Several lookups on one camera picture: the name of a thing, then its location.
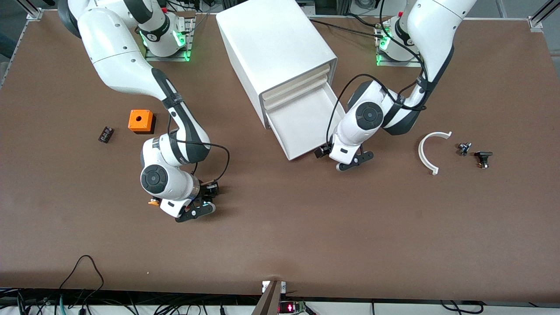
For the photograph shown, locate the orange box with hole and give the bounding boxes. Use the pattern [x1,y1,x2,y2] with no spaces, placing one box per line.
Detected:
[128,109,156,135]

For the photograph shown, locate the white curved plastic part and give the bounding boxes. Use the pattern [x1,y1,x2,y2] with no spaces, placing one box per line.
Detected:
[418,131,452,175]

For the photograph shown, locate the small device with red display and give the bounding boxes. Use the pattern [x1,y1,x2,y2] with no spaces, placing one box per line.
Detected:
[279,301,307,315]

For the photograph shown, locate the black knob part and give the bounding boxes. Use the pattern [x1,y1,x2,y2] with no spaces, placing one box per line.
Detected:
[474,151,494,169]

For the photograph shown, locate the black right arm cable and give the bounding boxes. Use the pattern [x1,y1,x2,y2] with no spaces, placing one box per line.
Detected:
[168,127,230,184]

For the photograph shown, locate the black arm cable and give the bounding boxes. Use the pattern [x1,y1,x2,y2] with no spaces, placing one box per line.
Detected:
[326,0,428,151]
[168,127,230,184]

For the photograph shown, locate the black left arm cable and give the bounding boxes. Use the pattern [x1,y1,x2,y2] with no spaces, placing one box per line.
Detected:
[326,0,428,151]

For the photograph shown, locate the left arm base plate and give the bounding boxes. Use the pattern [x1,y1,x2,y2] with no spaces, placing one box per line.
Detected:
[375,22,423,67]

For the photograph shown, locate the black cable behind cabinet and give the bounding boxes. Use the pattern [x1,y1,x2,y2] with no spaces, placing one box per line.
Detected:
[310,19,385,38]

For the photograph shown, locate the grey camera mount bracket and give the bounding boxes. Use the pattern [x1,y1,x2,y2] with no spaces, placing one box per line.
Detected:
[252,280,287,315]

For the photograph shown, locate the thin black looped cable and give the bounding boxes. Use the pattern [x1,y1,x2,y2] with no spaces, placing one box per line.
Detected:
[59,255,105,302]

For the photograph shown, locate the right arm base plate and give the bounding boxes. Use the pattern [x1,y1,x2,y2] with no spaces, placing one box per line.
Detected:
[144,17,195,62]

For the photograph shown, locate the aluminium frame profile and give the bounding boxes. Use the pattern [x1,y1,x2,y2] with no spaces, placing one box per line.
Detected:
[17,0,44,20]
[527,0,560,29]

